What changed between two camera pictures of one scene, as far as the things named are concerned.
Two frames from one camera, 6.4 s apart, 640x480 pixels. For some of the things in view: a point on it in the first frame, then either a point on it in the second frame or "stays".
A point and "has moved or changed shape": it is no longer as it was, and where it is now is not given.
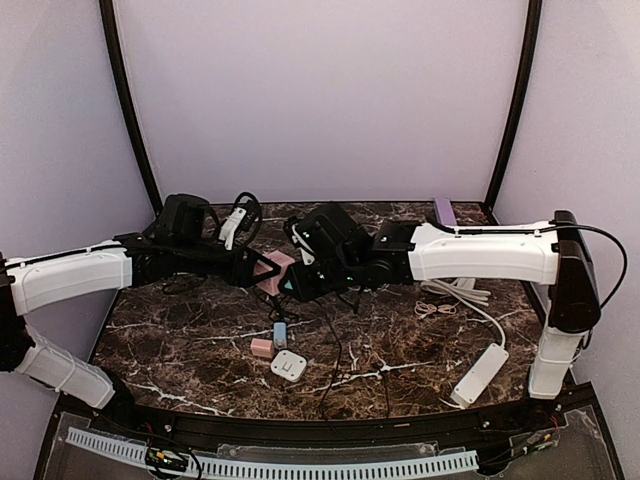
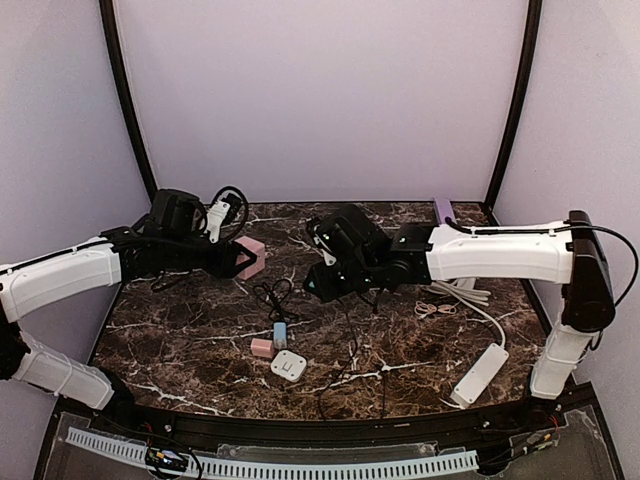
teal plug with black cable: (339, 364) has moved or changed shape
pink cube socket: (270, 285) to (255, 247)
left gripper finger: (250, 281) to (233, 271)
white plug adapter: (289, 365) stays
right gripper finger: (294, 270) to (317, 272)
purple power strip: (445, 211) stays
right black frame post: (533, 27) stays
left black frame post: (108, 19) stays
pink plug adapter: (262, 347) stays
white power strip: (479, 375) stays
